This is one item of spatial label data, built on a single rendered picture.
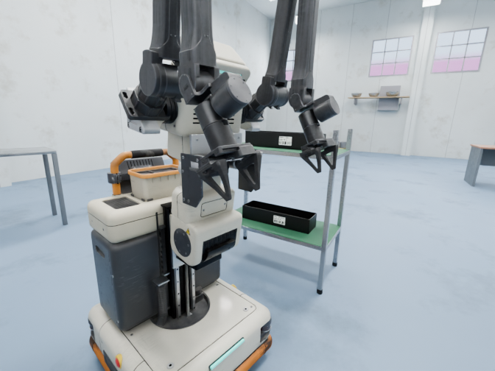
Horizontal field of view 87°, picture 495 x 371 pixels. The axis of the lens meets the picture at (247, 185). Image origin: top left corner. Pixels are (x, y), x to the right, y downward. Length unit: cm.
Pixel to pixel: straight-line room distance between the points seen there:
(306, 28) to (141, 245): 96
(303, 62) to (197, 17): 42
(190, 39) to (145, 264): 87
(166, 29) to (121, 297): 95
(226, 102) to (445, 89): 1104
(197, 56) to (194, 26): 5
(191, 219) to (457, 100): 1094
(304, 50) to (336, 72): 1088
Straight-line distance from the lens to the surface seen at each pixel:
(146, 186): 113
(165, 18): 69
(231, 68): 86
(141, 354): 124
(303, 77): 91
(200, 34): 60
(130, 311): 125
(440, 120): 1137
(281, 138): 191
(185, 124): 82
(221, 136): 53
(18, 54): 616
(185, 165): 82
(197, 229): 88
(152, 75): 67
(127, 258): 113
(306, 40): 94
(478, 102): 1150
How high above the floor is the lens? 115
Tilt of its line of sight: 14 degrees down
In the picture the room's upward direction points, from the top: 1 degrees clockwise
